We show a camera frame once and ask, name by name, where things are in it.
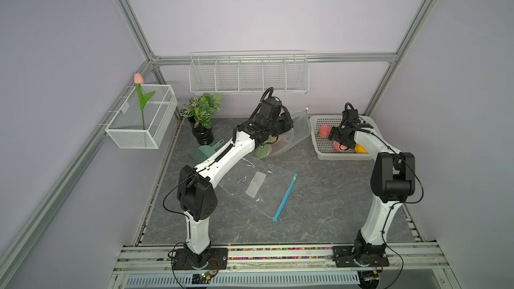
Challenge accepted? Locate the pink peach with leaf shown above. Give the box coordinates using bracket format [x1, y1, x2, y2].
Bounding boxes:
[333, 141, 348, 153]

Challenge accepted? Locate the green printed zip-top bag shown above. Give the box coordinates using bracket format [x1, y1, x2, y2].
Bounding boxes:
[254, 107, 312, 159]

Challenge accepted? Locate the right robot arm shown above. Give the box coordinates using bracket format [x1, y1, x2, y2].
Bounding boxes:
[329, 102, 418, 251]

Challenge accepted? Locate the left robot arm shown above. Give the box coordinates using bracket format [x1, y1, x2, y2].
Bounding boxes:
[172, 87, 297, 260]

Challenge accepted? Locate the clear blue-zipper bag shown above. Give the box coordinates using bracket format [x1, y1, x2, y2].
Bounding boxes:
[218, 156, 298, 222]

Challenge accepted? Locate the yellow lemon fruit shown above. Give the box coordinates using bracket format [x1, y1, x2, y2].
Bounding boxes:
[354, 144, 368, 154]

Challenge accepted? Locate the white plastic perforated basket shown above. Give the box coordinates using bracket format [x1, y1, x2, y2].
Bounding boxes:
[309, 115, 373, 161]

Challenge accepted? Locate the green artificial plant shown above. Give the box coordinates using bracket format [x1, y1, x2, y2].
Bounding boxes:
[180, 93, 222, 129]

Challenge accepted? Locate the black glossy vase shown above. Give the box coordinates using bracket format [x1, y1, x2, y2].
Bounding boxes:
[191, 124, 214, 146]

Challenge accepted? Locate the green hand brush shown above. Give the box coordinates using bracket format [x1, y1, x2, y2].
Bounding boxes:
[189, 139, 225, 164]

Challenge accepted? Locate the pink artificial tulip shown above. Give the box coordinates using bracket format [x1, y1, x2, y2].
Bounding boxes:
[134, 73, 155, 130]

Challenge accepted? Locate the white wire wall shelf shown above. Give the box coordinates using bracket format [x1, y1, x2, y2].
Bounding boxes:
[189, 50, 310, 95]

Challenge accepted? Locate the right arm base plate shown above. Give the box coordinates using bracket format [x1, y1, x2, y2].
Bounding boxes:
[333, 245, 390, 269]

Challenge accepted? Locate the white mesh wall basket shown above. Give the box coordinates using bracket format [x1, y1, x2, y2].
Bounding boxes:
[104, 84, 177, 149]

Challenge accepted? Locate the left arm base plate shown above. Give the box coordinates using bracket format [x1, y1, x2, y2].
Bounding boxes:
[171, 247, 228, 271]

